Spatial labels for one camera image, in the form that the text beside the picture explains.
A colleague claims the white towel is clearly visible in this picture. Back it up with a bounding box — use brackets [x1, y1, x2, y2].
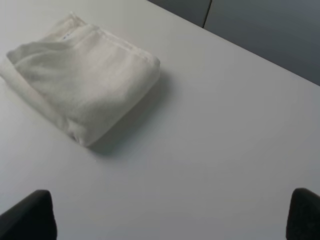
[0, 13, 161, 147]

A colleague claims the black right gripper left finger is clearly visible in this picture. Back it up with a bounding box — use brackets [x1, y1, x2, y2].
[0, 189, 58, 240]

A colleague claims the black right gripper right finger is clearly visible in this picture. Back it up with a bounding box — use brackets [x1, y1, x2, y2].
[285, 188, 320, 240]

